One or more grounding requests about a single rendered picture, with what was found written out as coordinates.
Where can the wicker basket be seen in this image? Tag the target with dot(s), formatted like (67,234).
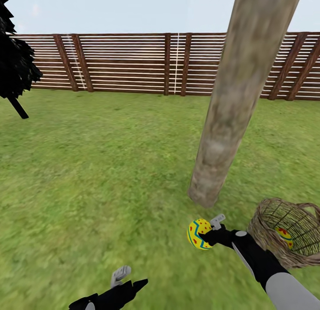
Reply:
(269,239)

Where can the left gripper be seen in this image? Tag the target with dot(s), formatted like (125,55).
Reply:
(120,295)

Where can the easter egg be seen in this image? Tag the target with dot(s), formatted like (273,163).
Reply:
(199,226)
(286,236)

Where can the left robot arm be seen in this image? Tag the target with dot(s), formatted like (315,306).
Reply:
(116,298)

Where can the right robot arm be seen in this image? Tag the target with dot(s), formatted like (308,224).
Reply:
(283,289)

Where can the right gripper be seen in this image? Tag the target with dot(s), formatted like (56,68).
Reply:
(214,236)

